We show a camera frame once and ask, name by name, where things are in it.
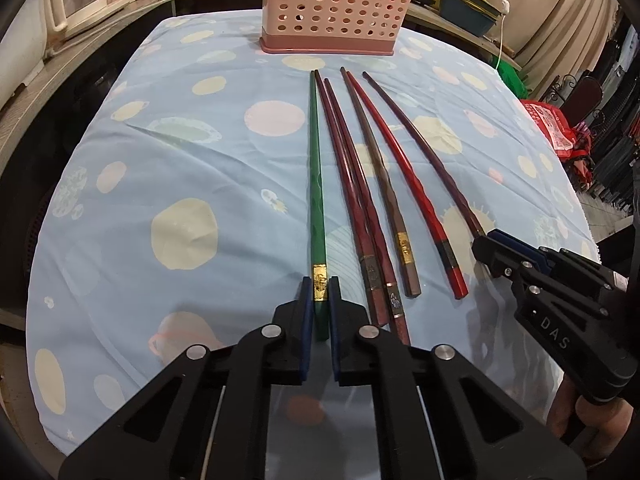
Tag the dark maroon chopstick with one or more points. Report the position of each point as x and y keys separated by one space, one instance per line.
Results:
x=363 y=243
x=394 y=314

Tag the brown chopstick gold band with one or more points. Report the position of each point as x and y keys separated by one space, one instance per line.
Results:
x=408 y=270

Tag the red chopstick black band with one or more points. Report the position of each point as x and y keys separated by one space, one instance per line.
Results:
x=438 y=233

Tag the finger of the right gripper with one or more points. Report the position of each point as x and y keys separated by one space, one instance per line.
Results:
x=525 y=251
x=501 y=260

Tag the blue spotted tablecloth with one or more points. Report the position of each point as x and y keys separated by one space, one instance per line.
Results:
x=182 y=215

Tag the pink perforated utensil holder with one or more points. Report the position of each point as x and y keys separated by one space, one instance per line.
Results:
x=365 y=27

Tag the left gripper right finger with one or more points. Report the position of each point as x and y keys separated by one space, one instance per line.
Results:
x=351 y=367

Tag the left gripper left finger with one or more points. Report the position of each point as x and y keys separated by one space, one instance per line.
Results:
x=296 y=320

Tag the purple brown chopstick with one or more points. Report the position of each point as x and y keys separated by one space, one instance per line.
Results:
x=449 y=183

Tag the beige curtain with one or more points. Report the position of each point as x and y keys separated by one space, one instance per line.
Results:
x=553 y=38

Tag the green plastic bag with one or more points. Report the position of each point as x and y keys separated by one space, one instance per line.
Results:
x=510 y=78

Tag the red plastic bag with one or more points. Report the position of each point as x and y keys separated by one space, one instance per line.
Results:
x=568 y=142

